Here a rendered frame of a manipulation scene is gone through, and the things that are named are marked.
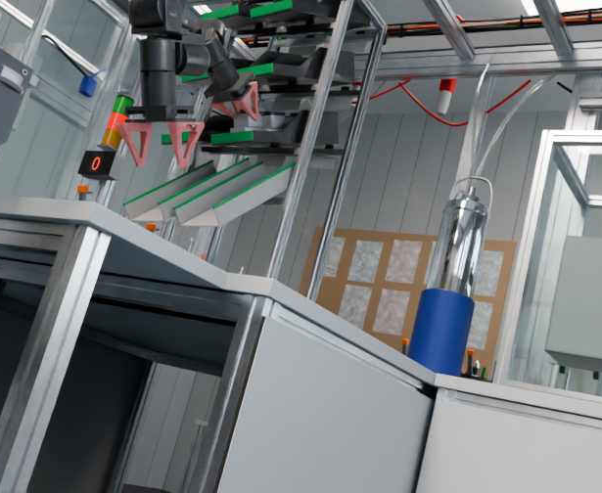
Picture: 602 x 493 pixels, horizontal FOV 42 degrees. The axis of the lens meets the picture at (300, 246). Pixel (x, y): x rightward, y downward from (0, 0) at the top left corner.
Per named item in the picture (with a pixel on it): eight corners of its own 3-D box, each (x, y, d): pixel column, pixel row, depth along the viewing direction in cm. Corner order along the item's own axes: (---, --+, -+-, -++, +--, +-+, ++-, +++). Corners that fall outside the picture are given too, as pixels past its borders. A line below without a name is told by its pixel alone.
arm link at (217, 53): (187, 47, 159) (212, 35, 158) (190, 33, 164) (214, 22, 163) (204, 75, 163) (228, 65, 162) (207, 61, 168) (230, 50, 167)
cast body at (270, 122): (268, 142, 175) (267, 110, 175) (254, 143, 178) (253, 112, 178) (294, 142, 182) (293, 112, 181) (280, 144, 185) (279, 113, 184)
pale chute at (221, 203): (220, 227, 160) (213, 206, 158) (179, 227, 169) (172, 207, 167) (307, 177, 178) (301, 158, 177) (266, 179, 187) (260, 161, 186)
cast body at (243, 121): (246, 141, 169) (244, 108, 168) (230, 142, 171) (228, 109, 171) (270, 142, 175) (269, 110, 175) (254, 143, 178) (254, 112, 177)
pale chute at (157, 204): (165, 222, 168) (159, 202, 167) (129, 222, 177) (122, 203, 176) (254, 174, 186) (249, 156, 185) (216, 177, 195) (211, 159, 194)
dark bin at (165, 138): (198, 141, 174) (196, 107, 174) (161, 145, 183) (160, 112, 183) (286, 143, 195) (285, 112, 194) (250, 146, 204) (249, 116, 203)
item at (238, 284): (268, 295, 129) (273, 278, 130) (-186, 229, 212) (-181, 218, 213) (513, 429, 242) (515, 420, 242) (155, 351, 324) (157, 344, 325)
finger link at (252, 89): (247, 112, 176) (227, 76, 171) (272, 109, 172) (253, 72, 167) (232, 130, 172) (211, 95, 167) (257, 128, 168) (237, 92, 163)
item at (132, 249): (88, 220, 109) (94, 201, 110) (-210, 194, 160) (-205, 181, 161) (332, 343, 165) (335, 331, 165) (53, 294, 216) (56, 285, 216)
